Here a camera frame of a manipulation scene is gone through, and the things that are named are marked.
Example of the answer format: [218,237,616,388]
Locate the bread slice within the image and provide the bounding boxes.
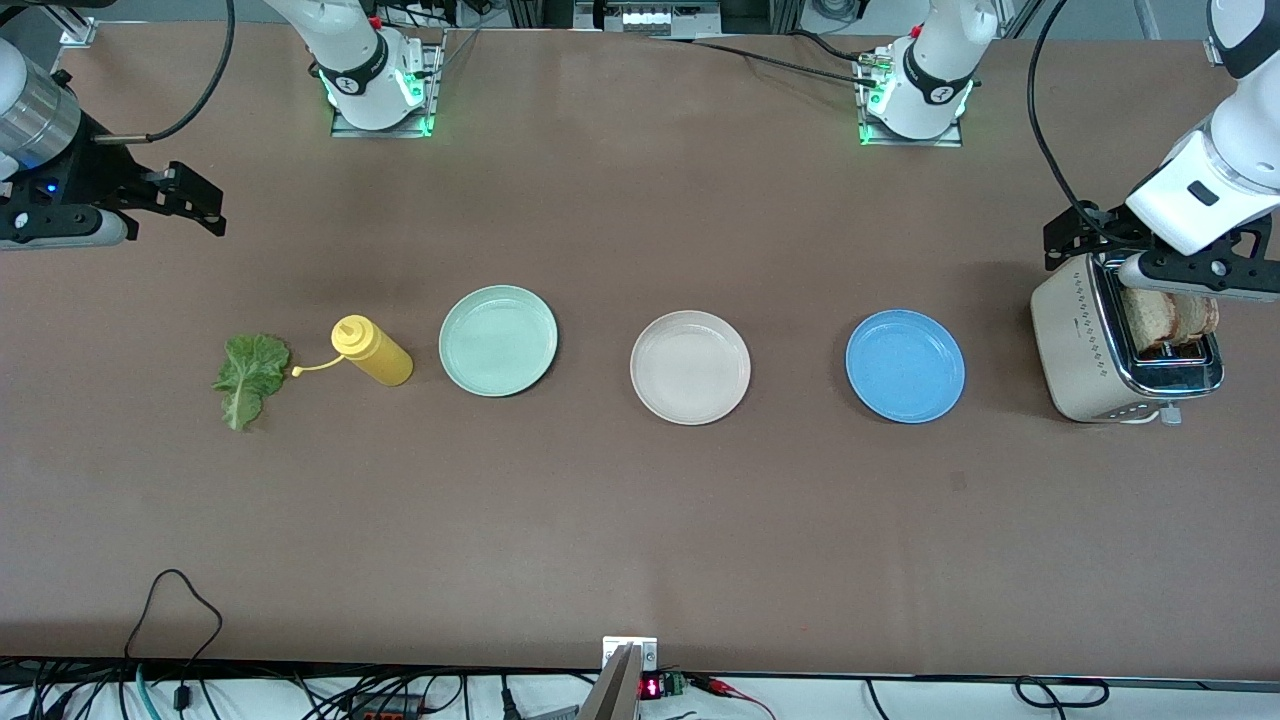
[1172,295,1221,341]
[1120,288,1183,352]

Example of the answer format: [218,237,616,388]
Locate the green lettuce leaf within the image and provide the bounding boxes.
[211,334,292,433]

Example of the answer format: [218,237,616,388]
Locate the yellow squeeze bottle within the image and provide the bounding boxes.
[291,314,414,388]

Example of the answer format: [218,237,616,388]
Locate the blue plate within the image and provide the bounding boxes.
[845,308,967,425]

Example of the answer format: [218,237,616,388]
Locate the pale green plate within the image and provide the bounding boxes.
[438,285,559,399]

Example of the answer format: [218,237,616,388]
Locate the beige plate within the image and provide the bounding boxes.
[629,309,752,427]

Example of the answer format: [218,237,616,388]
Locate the beige chrome toaster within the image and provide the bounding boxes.
[1030,250,1226,428]

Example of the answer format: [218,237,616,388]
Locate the control box with lights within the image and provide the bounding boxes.
[575,0,723,39]

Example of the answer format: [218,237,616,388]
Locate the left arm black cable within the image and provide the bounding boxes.
[1027,0,1111,246]

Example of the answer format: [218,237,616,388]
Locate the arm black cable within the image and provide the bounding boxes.
[1027,0,1111,246]
[95,0,237,143]

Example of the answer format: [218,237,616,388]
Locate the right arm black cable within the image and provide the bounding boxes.
[95,0,237,143]

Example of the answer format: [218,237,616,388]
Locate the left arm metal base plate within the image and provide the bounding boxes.
[855,45,966,149]

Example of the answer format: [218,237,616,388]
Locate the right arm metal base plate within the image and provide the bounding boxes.
[330,28,443,139]

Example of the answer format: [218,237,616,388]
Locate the thin black looped cable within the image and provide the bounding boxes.
[122,568,224,701]

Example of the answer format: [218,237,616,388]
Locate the black base power cable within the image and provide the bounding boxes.
[650,28,886,91]

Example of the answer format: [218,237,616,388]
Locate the black coiled cable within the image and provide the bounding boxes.
[1015,676,1111,709]

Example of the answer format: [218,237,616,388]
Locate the red clip wire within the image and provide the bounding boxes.
[688,675,776,720]

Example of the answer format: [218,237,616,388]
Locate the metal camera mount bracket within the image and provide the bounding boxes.
[578,636,659,720]

